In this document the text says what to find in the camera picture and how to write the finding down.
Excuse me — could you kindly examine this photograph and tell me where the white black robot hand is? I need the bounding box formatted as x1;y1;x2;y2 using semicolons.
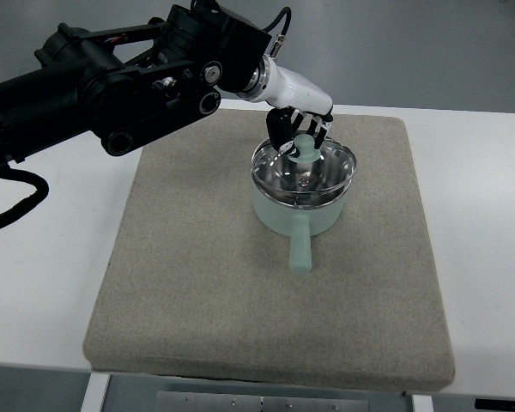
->
237;55;333;158

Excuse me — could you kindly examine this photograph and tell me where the glass lid with green knob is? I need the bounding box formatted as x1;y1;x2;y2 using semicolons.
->
251;134;357;209

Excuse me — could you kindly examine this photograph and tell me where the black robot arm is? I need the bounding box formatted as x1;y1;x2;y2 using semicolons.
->
0;1;271;168

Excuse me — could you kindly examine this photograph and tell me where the mint green pot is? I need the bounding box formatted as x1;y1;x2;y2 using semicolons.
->
251;185;349;275

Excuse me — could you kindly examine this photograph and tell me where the beige fabric mat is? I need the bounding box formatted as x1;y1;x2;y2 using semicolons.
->
83;110;455;391

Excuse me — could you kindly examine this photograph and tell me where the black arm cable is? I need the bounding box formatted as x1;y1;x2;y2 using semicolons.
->
0;168;51;233

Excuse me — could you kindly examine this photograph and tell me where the metal bracket under table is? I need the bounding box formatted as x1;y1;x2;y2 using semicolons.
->
154;391;370;412

